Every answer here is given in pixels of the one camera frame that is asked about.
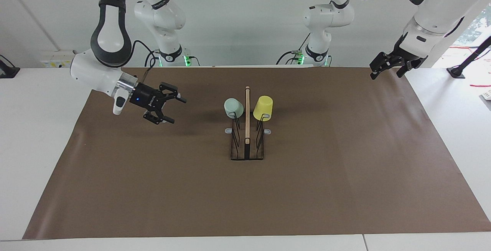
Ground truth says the brown table mat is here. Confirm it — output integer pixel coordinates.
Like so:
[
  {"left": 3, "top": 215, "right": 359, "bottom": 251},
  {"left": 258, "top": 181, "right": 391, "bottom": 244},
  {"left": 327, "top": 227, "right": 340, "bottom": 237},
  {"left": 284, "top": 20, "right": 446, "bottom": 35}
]
[{"left": 22, "top": 67, "right": 491, "bottom": 240}]

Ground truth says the black angled stand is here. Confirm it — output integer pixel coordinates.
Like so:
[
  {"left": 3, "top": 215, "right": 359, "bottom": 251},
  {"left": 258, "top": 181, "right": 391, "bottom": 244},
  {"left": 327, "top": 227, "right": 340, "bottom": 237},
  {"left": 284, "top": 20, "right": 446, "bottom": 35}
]
[{"left": 447, "top": 36, "right": 491, "bottom": 79}]

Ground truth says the black base cable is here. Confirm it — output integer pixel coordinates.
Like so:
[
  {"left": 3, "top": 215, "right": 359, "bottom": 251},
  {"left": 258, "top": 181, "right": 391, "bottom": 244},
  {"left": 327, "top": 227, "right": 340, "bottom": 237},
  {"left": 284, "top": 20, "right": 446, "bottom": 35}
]
[{"left": 276, "top": 32, "right": 311, "bottom": 65}]

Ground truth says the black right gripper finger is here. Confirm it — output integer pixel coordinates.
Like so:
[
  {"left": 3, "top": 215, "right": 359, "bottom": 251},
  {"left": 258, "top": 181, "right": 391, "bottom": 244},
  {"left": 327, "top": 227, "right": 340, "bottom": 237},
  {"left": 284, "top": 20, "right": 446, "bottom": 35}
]
[
  {"left": 158, "top": 84, "right": 187, "bottom": 104},
  {"left": 143, "top": 105, "right": 175, "bottom": 125}
]

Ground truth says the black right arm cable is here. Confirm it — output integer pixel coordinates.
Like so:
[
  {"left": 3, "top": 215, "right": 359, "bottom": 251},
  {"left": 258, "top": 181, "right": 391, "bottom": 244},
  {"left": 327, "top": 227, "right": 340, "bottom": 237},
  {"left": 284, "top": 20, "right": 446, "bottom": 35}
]
[{"left": 132, "top": 40, "right": 158, "bottom": 78}]

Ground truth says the red cable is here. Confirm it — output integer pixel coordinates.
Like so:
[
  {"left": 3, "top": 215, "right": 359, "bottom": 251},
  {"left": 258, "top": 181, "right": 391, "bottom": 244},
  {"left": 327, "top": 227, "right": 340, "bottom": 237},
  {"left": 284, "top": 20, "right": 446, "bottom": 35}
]
[{"left": 449, "top": 45, "right": 491, "bottom": 52}]

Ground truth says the black wire cup rack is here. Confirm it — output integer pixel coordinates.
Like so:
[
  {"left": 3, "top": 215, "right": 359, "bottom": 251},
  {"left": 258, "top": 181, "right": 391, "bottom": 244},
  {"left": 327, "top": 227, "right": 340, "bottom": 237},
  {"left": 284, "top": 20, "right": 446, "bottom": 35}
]
[{"left": 224, "top": 86, "right": 272, "bottom": 161}]

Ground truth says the pale green plastic cup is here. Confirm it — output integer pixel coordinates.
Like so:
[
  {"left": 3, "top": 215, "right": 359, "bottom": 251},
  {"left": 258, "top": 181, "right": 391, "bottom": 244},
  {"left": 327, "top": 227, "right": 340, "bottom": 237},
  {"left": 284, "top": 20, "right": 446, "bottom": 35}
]
[{"left": 224, "top": 98, "right": 244, "bottom": 119}]

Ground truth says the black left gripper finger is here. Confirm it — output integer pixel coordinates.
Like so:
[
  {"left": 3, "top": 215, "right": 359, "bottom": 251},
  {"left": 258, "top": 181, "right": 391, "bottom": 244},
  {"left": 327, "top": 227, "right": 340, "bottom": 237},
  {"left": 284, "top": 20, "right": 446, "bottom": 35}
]
[
  {"left": 369, "top": 52, "right": 394, "bottom": 80},
  {"left": 396, "top": 62, "right": 413, "bottom": 78}
]

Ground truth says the yellow plastic cup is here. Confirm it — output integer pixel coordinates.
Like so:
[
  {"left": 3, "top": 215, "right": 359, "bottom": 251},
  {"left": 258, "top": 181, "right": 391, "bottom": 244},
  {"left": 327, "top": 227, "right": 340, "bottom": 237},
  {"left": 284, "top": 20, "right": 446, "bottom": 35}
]
[{"left": 253, "top": 96, "right": 274, "bottom": 122}]

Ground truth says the small black table stand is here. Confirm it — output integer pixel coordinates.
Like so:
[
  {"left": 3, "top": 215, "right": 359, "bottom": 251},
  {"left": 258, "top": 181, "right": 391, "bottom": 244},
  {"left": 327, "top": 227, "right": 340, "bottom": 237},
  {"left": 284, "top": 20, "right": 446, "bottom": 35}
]
[{"left": 0, "top": 54, "right": 20, "bottom": 79}]

